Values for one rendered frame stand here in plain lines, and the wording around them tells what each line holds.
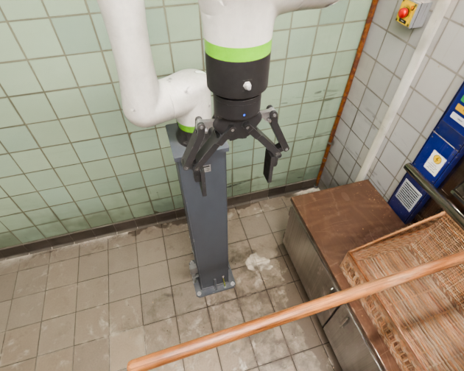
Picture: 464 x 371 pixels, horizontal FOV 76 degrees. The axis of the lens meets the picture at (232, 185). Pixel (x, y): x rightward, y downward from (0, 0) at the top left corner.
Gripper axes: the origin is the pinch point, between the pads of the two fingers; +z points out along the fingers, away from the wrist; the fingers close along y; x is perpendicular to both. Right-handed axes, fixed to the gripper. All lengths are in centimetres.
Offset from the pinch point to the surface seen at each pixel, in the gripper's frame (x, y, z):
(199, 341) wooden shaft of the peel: 18.7, 13.5, 28.2
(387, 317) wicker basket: 16, -58, 77
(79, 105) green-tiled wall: -107, 50, 36
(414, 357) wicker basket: 30, -58, 76
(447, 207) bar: 1, -70, 30
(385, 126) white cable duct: -66, -105, 51
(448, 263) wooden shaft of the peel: 19, -53, 27
